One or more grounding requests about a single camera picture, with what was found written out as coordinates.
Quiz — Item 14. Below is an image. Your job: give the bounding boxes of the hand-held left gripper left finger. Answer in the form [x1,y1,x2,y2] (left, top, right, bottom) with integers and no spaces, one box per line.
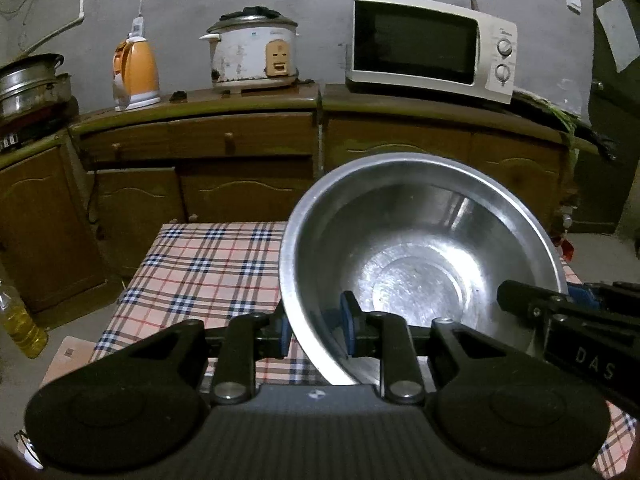
[116,310,292,406]

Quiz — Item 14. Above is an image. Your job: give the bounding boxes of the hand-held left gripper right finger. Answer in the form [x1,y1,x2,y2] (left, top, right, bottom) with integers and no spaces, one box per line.
[340,290,537,405]

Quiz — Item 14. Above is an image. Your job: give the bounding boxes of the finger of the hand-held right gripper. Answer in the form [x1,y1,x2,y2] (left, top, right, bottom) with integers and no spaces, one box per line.
[496,280,571,322]
[568,282,640,311]

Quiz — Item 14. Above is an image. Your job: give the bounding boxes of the steel bowl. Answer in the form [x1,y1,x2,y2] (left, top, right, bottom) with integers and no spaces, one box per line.
[278,152,571,388]

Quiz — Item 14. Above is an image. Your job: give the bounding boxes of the plaid tablecloth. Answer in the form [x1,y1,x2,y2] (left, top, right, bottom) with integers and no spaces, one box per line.
[90,221,638,478]

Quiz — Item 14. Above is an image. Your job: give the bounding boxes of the dark green door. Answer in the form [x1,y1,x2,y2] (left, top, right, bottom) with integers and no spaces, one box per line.
[572,0,640,261]

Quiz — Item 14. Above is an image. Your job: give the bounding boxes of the dark long rod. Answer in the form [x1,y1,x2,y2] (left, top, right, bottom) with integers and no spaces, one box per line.
[575,122,623,161]

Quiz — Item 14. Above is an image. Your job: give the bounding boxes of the green vegetable stalks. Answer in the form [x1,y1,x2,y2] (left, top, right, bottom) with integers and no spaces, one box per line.
[520,90,581,136]

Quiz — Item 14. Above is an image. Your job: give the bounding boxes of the wooden cabinet with drawers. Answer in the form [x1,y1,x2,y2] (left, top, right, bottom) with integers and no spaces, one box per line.
[67,82,323,278]

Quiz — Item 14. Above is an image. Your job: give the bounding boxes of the cardboard box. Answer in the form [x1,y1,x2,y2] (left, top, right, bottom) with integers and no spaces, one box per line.
[39,336,98,401]

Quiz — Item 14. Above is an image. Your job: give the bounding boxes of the cooking oil bottle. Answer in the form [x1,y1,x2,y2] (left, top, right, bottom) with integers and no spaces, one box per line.
[0,280,50,360]

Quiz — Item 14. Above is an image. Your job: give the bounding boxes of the wooden corner cabinet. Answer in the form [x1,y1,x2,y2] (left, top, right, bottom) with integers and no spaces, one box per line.
[0,127,123,313]

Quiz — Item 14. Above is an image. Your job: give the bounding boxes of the white paper sheet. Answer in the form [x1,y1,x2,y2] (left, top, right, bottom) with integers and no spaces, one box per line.
[595,0,640,73]

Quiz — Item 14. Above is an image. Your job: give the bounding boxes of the white microwave oven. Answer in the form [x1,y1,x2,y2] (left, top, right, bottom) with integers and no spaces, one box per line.
[345,0,518,106]

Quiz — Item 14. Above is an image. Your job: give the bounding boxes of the white rice cooker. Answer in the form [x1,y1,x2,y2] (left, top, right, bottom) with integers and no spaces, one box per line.
[199,6,301,96]

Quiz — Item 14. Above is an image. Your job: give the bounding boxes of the orange electric kettle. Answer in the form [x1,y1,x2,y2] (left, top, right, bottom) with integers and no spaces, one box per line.
[112,35,162,112]

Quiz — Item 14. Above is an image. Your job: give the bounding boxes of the black stove burner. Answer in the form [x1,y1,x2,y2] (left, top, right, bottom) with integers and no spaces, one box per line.
[0,97,81,153]

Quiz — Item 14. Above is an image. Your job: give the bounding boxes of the steel steamer pot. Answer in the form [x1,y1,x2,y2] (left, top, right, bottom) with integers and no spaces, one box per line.
[0,53,73,118]

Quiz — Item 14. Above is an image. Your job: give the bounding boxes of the black power cable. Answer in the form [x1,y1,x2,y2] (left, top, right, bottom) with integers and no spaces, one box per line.
[85,170,103,241]

